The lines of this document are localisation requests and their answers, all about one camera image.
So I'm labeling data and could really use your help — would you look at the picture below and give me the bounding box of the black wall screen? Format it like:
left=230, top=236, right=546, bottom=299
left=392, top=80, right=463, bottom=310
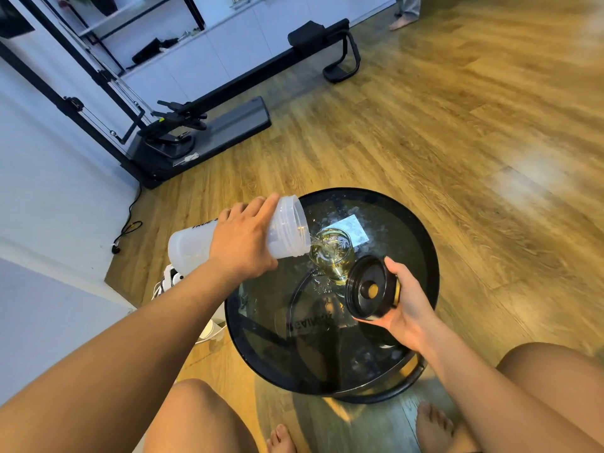
left=0, top=0, right=36, bottom=41

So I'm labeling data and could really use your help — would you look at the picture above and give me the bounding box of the clear footed glass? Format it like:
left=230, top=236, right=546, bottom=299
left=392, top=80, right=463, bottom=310
left=309, top=226, right=355, bottom=298

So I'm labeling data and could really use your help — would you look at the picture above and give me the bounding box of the round black glass side table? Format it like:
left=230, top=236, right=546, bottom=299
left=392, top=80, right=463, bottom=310
left=224, top=187, right=440, bottom=405

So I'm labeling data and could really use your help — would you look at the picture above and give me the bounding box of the person's left forearm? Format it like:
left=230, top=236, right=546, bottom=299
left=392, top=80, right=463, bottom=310
left=0, top=259, right=237, bottom=453

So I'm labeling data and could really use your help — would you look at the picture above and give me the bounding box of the person's right hand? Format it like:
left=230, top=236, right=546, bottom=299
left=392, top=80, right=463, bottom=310
left=354, top=255, right=442, bottom=354

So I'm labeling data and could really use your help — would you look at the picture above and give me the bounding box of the white box with headset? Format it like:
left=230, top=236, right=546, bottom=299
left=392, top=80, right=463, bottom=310
left=152, top=264, right=186, bottom=300

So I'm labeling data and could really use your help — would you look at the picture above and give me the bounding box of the person's left hand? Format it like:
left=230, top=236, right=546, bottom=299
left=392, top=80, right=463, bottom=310
left=209, top=193, right=280, bottom=281

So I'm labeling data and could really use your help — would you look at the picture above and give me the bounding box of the black power cord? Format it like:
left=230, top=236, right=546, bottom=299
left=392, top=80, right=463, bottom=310
left=111, top=183, right=144, bottom=255

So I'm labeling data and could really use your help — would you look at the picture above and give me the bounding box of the person's right forearm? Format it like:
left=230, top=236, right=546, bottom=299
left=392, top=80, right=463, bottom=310
left=420, top=320, right=604, bottom=453

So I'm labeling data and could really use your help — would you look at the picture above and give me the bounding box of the person's right leg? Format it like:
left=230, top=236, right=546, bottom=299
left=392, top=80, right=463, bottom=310
left=415, top=342, right=604, bottom=453

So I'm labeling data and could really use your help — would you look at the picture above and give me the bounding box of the white shaker bottle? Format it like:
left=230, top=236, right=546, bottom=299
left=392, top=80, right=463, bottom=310
left=167, top=194, right=312, bottom=279

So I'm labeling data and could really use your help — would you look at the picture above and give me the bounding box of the person's leg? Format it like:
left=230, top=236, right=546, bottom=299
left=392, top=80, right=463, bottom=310
left=415, top=342, right=604, bottom=453
left=143, top=378, right=298, bottom=453

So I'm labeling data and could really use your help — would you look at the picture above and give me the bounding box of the black rowing machine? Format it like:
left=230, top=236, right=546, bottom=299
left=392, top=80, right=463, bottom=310
left=0, top=0, right=362, bottom=190

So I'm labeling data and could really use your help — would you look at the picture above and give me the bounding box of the person's left leg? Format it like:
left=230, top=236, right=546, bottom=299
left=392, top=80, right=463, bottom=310
left=143, top=378, right=298, bottom=453

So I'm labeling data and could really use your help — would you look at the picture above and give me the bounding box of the black pouch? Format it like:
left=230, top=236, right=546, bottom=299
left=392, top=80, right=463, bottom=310
left=131, top=37, right=179, bottom=65

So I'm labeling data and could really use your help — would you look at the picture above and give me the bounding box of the black gold shaker lid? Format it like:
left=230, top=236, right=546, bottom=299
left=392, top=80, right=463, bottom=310
left=344, top=254, right=403, bottom=322

